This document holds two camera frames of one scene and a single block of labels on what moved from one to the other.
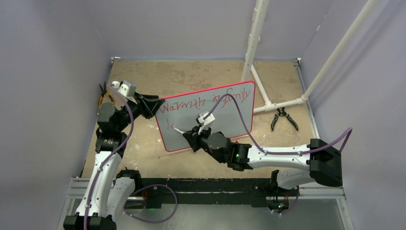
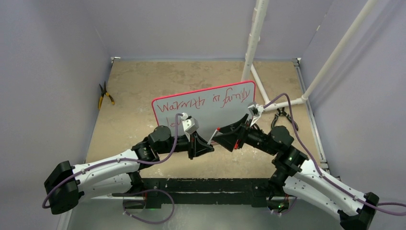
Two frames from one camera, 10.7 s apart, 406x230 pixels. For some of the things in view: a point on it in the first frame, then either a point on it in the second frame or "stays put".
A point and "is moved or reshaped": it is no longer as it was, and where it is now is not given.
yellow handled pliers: (104, 92) stays put
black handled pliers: (280, 113) stays put
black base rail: (207, 190) stays put
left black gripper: (147, 105) → (200, 148)
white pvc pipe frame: (260, 12) stays put
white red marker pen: (176, 129) is moved or reshaped
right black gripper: (194, 133) → (229, 140)
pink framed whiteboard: (179, 111) stays put
